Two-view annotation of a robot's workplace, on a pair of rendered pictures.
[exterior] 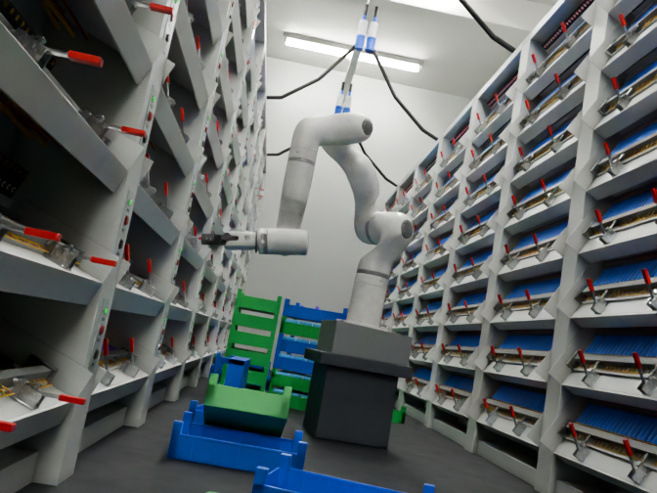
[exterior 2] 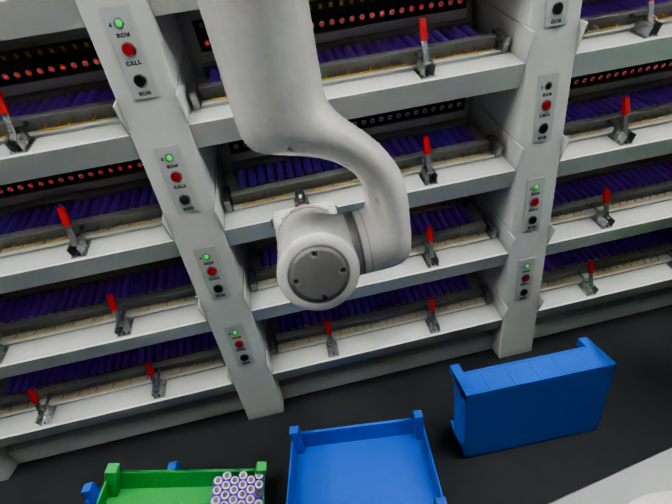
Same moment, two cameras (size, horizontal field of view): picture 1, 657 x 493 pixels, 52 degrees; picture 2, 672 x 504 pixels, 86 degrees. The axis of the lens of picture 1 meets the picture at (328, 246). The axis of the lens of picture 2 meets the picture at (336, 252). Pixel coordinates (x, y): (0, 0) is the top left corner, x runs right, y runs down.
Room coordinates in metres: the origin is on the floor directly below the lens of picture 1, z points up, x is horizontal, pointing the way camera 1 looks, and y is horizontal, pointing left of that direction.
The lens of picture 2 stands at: (2.14, -0.23, 0.79)
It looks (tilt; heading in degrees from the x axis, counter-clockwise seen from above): 28 degrees down; 89
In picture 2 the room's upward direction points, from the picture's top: 10 degrees counter-clockwise
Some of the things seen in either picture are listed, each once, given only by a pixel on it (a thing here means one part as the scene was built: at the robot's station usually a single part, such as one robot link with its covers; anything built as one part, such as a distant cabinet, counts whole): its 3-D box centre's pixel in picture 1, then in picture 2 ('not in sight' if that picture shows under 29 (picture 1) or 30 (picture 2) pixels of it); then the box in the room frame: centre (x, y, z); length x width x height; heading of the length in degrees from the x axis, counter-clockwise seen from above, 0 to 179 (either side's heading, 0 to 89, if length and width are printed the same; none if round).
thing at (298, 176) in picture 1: (291, 208); (324, 149); (2.15, 0.14, 0.71); 0.16 x 0.09 x 0.30; 4
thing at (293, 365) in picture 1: (310, 365); not in sight; (3.17, -0.02, 0.20); 0.30 x 0.20 x 0.08; 75
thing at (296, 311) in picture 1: (320, 313); not in sight; (3.17, -0.02, 0.44); 0.30 x 0.20 x 0.08; 75
